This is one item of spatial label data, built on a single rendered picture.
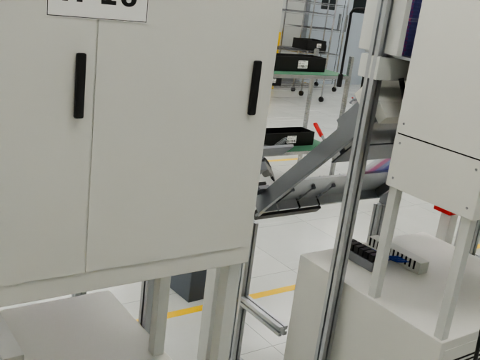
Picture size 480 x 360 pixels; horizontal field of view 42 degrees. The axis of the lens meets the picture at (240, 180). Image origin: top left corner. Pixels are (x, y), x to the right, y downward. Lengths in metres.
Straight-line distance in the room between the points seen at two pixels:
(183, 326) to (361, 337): 1.07
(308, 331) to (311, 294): 0.14
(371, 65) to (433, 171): 0.37
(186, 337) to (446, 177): 1.52
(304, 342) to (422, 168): 0.86
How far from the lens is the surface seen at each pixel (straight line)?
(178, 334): 2.95
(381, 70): 1.98
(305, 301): 2.37
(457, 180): 1.84
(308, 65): 5.01
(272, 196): 2.43
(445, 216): 3.19
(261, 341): 2.98
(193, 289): 3.18
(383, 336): 2.12
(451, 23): 1.86
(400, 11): 1.96
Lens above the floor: 1.54
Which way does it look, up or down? 17 degrees down
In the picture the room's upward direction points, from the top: 7 degrees clockwise
